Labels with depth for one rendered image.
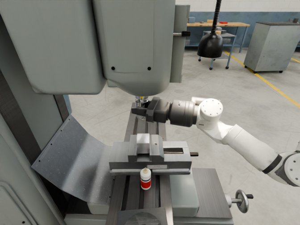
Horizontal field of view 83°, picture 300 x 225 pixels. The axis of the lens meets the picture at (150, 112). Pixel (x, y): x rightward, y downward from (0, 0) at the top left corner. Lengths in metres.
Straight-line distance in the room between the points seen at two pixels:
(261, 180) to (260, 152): 1.67
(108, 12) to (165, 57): 0.16
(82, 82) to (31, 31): 0.15
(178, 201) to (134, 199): 0.22
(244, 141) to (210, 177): 0.55
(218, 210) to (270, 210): 1.11
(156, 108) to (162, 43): 0.22
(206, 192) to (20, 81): 0.93
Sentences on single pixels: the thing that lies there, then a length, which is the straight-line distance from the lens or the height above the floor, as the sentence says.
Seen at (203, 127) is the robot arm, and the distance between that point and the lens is 0.59.
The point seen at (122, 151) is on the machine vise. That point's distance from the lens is 0.78.
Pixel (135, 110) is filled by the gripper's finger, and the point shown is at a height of 1.24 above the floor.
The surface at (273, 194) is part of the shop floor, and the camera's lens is 2.17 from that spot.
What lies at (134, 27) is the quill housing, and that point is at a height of 1.51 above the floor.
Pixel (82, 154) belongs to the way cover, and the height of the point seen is 0.95.
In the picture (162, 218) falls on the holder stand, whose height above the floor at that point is 1.12.
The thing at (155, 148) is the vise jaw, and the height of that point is 1.04.
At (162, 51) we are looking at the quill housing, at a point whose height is 1.46.
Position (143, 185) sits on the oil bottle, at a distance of 0.71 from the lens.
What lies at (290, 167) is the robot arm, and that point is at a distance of 0.53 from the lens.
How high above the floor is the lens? 1.56
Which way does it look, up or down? 34 degrees down
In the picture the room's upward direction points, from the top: straight up
